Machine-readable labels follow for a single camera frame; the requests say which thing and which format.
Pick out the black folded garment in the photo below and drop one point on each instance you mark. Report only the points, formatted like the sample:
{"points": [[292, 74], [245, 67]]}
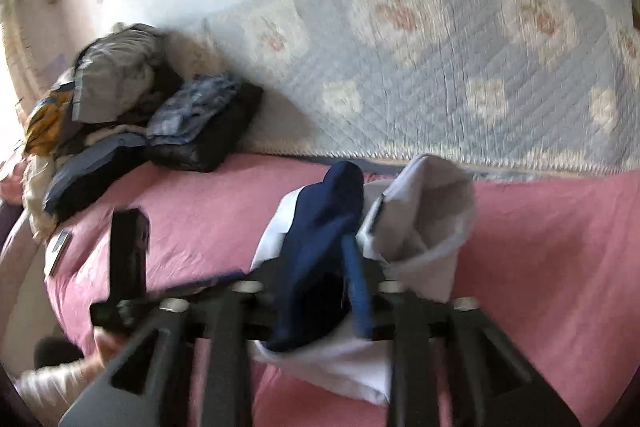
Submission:
{"points": [[220, 142]]}

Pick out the small flat grey device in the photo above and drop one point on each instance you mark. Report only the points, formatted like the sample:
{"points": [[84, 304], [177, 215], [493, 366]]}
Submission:
{"points": [[61, 252]]}

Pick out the white and navy striped jacket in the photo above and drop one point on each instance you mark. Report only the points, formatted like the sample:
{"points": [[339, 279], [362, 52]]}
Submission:
{"points": [[315, 247]]}

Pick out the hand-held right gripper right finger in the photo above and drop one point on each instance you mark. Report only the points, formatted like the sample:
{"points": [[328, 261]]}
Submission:
{"points": [[357, 292]]}

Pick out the white crumpled cloth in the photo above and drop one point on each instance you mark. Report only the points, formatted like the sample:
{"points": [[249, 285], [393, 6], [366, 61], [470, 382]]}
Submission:
{"points": [[42, 197]]}

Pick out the person's left forearm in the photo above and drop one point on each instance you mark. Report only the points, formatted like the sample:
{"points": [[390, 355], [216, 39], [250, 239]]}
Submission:
{"points": [[50, 382]]}

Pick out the yellow cloth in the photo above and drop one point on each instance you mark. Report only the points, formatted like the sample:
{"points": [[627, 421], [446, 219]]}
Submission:
{"points": [[47, 122]]}

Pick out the quilted floral blanket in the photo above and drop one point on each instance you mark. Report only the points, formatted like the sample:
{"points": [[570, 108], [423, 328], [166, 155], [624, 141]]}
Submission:
{"points": [[425, 97]]}

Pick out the pink bed sheet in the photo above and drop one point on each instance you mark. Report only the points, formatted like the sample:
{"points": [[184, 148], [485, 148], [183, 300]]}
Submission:
{"points": [[550, 257]]}

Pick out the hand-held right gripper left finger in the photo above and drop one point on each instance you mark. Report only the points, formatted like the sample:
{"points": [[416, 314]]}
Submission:
{"points": [[235, 307]]}

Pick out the person's left hand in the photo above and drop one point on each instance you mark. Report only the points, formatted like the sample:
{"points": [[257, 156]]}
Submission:
{"points": [[107, 347]]}

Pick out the navy folded garment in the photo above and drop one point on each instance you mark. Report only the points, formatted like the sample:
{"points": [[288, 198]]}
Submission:
{"points": [[85, 177]]}

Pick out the blue plaid garment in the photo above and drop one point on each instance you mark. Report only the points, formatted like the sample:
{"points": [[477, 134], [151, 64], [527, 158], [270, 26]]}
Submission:
{"points": [[195, 107]]}

